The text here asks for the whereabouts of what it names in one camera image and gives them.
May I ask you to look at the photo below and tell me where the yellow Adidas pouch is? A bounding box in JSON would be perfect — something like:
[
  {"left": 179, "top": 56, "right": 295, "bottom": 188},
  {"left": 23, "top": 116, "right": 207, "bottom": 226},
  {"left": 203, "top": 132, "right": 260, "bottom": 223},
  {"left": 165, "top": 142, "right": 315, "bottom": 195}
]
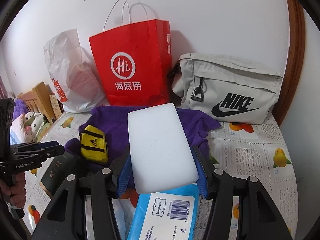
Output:
[{"left": 80, "top": 125, "right": 108, "bottom": 165}]

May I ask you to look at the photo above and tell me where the white sponge block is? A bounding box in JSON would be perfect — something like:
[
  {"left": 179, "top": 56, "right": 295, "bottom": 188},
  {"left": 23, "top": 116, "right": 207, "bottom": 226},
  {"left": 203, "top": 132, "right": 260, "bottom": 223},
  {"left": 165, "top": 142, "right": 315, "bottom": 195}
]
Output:
[{"left": 127, "top": 103, "right": 199, "bottom": 194}]

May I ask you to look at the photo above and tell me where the person's left hand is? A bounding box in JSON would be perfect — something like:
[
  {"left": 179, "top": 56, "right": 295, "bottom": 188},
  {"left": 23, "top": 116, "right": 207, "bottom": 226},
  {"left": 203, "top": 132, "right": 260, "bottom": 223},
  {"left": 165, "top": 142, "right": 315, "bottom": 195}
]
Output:
[{"left": 1, "top": 172, "right": 27, "bottom": 209}]

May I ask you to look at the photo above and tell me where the panda plush pillow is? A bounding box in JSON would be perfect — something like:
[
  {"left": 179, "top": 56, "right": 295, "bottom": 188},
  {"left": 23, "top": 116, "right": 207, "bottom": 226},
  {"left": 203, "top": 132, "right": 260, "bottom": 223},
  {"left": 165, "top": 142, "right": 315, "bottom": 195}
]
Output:
[{"left": 23, "top": 112, "right": 51, "bottom": 142}]

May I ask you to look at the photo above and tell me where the striped bedding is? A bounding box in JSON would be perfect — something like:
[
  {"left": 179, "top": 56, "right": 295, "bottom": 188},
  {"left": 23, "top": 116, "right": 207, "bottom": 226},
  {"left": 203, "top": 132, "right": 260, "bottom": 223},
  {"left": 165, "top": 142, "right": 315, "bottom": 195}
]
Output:
[{"left": 10, "top": 114, "right": 32, "bottom": 145}]

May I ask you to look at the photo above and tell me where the dark green tea box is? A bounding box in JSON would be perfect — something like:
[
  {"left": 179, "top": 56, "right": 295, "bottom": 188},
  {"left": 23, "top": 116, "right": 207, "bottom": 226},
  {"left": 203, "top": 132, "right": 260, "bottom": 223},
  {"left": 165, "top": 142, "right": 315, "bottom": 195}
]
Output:
[{"left": 40, "top": 152, "right": 81, "bottom": 199}]

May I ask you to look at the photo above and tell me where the patterned notebook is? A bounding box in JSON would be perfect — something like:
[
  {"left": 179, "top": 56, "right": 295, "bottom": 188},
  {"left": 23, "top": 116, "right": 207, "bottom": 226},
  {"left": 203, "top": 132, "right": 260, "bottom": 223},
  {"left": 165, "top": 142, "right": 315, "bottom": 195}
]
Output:
[{"left": 49, "top": 94, "right": 63, "bottom": 120}]

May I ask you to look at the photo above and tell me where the purple plush toy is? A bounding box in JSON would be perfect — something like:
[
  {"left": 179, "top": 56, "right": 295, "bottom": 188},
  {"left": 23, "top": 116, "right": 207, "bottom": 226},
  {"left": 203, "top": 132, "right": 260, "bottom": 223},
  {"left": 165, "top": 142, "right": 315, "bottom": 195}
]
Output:
[{"left": 13, "top": 99, "right": 29, "bottom": 120}]

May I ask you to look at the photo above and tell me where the wooden headboard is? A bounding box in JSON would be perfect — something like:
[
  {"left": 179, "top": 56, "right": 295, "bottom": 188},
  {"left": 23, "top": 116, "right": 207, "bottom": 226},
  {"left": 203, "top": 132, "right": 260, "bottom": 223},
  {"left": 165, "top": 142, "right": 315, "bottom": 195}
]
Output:
[{"left": 17, "top": 82, "right": 56, "bottom": 124}]

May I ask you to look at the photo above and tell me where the fruit print tablecloth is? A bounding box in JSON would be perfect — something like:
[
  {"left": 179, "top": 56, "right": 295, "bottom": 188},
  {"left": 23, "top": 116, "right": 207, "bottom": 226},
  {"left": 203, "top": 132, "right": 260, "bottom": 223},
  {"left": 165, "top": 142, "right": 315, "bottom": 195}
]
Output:
[{"left": 23, "top": 112, "right": 298, "bottom": 239}]

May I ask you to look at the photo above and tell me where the purple towel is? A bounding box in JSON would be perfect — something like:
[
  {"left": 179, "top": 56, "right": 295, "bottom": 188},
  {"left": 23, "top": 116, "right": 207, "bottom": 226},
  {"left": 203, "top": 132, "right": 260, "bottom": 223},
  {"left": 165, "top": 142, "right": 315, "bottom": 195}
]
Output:
[{"left": 63, "top": 104, "right": 222, "bottom": 190}]

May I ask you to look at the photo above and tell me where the white Miniso plastic bag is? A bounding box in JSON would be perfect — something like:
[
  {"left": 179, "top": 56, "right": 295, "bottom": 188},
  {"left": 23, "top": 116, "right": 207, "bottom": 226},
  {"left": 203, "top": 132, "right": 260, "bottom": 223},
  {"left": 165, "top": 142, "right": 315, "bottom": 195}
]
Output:
[{"left": 43, "top": 29, "right": 108, "bottom": 113}]

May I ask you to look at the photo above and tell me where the blue tissue box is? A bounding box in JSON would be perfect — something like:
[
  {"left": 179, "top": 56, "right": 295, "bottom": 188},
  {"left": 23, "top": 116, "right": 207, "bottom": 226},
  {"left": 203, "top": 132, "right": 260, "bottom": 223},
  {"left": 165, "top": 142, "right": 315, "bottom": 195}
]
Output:
[{"left": 127, "top": 184, "right": 200, "bottom": 240}]

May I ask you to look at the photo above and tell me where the red Haidilao paper bag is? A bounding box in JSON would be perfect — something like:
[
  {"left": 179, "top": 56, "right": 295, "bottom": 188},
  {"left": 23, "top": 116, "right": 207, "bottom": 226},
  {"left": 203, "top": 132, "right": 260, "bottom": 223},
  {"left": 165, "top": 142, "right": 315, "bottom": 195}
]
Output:
[{"left": 89, "top": 19, "right": 172, "bottom": 106}]

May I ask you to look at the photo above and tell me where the grey Nike waist bag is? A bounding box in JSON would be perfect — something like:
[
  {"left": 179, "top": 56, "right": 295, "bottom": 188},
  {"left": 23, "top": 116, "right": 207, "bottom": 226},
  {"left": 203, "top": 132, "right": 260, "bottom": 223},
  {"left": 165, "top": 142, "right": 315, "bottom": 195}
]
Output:
[{"left": 172, "top": 53, "right": 283, "bottom": 125}]

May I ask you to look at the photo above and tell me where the brown door frame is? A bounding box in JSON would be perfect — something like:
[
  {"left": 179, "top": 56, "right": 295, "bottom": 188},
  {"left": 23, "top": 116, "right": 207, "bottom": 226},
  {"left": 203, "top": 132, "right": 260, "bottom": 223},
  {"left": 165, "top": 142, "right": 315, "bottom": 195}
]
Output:
[{"left": 272, "top": 0, "right": 306, "bottom": 125}]

